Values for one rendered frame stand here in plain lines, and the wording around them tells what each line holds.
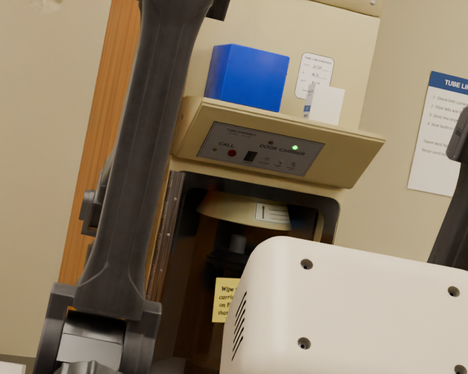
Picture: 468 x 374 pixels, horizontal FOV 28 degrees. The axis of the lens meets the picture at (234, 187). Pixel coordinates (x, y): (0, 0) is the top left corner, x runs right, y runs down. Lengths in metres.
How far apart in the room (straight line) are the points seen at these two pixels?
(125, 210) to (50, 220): 1.13
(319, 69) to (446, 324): 0.91
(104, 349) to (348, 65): 0.92
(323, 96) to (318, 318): 0.84
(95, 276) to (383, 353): 0.27
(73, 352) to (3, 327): 1.16
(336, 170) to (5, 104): 0.71
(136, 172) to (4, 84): 1.12
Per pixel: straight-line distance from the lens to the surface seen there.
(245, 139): 1.48
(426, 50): 2.19
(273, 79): 1.46
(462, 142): 1.15
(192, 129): 1.46
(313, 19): 1.61
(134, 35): 1.60
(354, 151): 1.54
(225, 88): 1.44
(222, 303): 1.58
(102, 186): 1.11
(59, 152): 1.93
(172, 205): 1.53
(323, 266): 0.75
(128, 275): 0.84
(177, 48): 0.82
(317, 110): 1.52
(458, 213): 1.18
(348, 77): 1.63
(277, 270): 0.74
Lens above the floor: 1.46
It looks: 3 degrees down
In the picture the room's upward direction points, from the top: 11 degrees clockwise
